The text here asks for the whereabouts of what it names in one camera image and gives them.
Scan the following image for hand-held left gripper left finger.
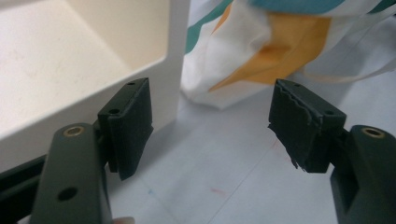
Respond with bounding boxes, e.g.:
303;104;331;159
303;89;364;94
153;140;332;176
97;77;154;182

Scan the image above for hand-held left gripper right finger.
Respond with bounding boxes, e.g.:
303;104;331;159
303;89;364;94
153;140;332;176
267;78;347;174

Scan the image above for white tote bag coloured patches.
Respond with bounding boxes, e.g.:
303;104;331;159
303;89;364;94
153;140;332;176
179;0;396;110

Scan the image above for white plastic box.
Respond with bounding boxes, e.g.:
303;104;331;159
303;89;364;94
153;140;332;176
0;0;191;174

